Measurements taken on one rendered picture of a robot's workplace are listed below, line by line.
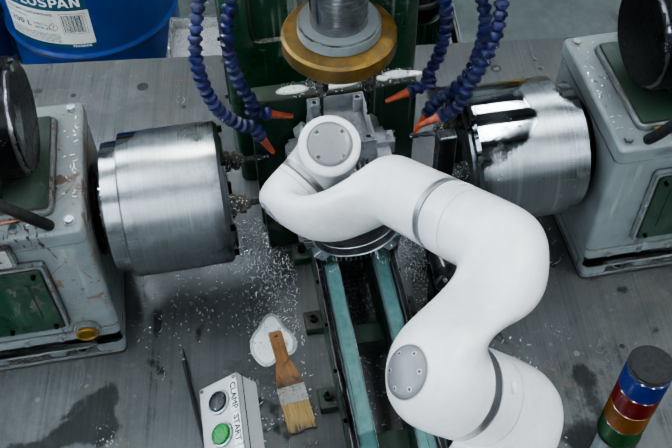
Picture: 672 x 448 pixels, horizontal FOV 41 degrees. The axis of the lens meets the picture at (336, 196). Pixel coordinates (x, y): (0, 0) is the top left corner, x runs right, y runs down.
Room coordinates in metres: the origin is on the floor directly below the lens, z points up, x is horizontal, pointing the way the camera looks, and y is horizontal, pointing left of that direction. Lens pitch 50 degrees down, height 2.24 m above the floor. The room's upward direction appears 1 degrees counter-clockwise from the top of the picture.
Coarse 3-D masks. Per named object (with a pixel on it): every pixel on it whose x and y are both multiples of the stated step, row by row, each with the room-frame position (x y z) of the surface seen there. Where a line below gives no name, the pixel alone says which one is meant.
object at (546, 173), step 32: (480, 96) 1.11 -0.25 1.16; (512, 96) 1.10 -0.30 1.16; (544, 96) 1.10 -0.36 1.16; (576, 96) 1.11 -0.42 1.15; (448, 128) 1.12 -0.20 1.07; (480, 128) 1.04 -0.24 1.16; (512, 128) 1.04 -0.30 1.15; (544, 128) 1.04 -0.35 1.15; (576, 128) 1.05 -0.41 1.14; (480, 160) 0.99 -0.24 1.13; (512, 160) 0.99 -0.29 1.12; (544, 160) 1.00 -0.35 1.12; (576, 160) 1.00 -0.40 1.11; (512, 192) 0.97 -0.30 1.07; (544, 192) 0.97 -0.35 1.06; (576, 192) 0.99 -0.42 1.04
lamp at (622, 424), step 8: (608, 400) 0.57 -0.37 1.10; (608, 408) 0.56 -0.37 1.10; (608, 416) 0.55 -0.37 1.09; (616, 416) 0.54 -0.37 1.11; (624, 416) 0.53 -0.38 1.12; (616, 424) 0.54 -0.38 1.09; (624, 424) 0.53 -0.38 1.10; (632, 424) 0.53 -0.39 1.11; (640, 424) 0.53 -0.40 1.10; (624, 432) 0.53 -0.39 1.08; (632, 432) 0.53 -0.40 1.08
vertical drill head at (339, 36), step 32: (320, 0) 1.05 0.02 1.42; (352, 0) 1.04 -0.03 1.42; (288, 32) 1.08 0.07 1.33; (320, 32) 1.05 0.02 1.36; (352, 32) 1.04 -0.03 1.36; (384, 32) 1.08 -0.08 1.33; (320, 64) 1.01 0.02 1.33; (352, 64) 1.00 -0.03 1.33; (384, 64) 1.02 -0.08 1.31; (320, 96) 1.02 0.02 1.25
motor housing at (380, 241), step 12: (360, 168) 1.00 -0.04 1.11; (384, 228) 0.98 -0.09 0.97; (312, 240) 0.93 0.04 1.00; (348, 240) 0.97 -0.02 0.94; (360, 240) 0.97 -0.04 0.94; (372, 240) 0.96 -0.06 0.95; (384, 240) 0.95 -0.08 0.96; (324, 252) 0.93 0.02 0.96; (336, 252) 0.94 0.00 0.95; (348, 252) 0.94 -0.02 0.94; (360, 252) 0.94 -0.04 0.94
